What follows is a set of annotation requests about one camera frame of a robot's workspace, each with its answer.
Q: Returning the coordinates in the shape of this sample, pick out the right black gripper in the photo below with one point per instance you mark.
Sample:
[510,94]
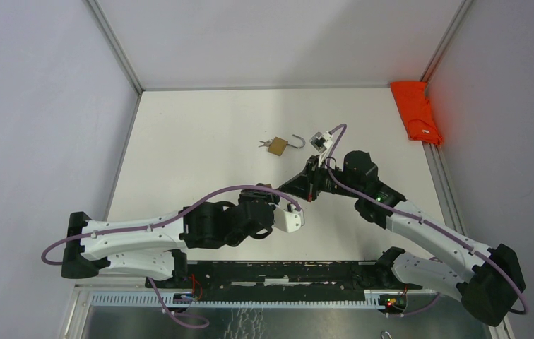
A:
[305,185]

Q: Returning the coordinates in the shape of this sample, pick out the large brass padlock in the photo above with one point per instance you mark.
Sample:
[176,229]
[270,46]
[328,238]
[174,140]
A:
[279,145]

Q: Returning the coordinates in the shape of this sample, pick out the silver keys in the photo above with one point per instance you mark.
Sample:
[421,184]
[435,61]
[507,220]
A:
[266,144]

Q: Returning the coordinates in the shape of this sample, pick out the small brass padlock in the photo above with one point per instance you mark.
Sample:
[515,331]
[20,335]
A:
[268,186]

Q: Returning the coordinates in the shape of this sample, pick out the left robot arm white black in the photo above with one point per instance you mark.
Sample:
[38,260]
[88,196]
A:
[156,248]

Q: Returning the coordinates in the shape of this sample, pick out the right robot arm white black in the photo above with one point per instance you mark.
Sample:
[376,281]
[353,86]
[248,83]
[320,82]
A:
[486,281]

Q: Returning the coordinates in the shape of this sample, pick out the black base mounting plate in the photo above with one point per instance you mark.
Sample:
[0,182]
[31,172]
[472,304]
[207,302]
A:
[284,281]

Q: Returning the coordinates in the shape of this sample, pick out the orange folded cloth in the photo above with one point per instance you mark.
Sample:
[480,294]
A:
[415,111]

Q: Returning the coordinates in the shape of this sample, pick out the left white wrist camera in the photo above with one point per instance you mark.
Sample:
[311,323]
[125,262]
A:
[288,218]

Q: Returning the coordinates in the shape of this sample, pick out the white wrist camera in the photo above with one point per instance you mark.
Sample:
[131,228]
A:
[322,142]
[288,218]

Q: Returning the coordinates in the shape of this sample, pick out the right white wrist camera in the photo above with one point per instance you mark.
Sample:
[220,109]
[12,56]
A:
[322,142]

